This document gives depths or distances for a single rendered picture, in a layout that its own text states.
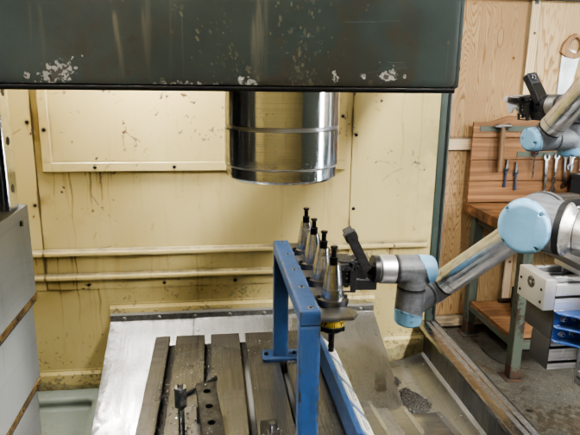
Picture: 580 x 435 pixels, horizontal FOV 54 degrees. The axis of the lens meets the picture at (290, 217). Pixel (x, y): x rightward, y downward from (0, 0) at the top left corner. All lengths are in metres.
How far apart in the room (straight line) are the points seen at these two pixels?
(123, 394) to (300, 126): 1.24
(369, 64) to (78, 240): 1.39
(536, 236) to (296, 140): 0.70
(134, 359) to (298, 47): 1.37
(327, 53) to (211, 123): 1.15
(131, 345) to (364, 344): 0.75
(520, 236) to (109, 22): 0.94
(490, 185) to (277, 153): 3.14
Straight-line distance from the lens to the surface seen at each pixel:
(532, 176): 3.91
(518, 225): 1.31
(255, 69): 0.68
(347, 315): 1.06
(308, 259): 1.30
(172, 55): 0.68
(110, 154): 1.84
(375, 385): 1.84
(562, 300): 1.74
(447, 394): 1.94
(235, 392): 1.44
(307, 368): 1.09
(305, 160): 0.74
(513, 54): 3.89
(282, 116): 0.73
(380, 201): 1.93
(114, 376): 1.85
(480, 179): 3.78
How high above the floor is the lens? 1.64
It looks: 14 degrees down
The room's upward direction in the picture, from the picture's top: 1 degrees clockwise
